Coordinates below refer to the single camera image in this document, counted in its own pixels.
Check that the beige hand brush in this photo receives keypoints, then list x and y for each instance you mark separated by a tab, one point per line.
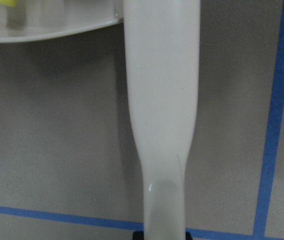
162	41

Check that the beige plastic dustpan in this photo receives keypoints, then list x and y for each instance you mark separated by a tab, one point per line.
36	20

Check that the yellow toy corn cob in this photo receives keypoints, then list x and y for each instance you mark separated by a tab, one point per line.
8	3

